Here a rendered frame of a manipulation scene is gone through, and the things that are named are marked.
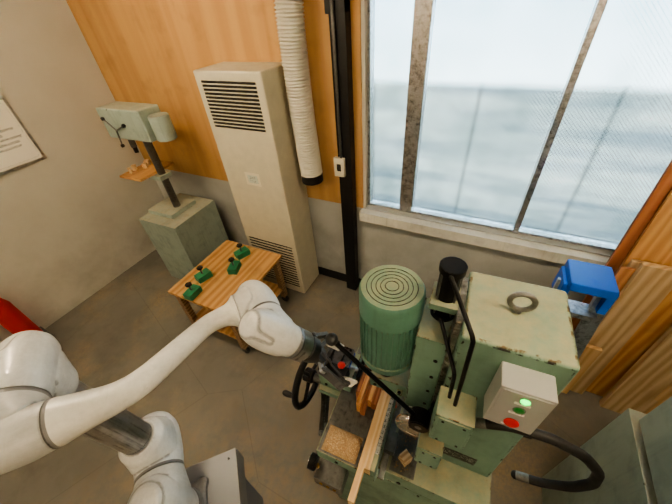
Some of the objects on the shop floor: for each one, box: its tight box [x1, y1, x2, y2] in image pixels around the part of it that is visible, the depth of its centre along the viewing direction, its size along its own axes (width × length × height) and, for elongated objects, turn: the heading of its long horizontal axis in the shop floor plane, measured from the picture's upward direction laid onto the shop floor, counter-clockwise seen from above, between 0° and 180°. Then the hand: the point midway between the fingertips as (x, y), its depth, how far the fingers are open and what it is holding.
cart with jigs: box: [168, 240, 289, 353], centre depth 248 cm, size 66×57×64 cm
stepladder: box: [523, 259, 620, 439], centre depth 158 cm, size 27×25×116 cm
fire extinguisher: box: [0, 298, 56, 337], centre depth 244 cm, size 18×19×60 cm
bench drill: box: [96, 101, 229, 279], centre depth 272 cm, size 48×62×158 cm
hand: (345, 364), depth 102 cm, fingers open, 13 cm apart
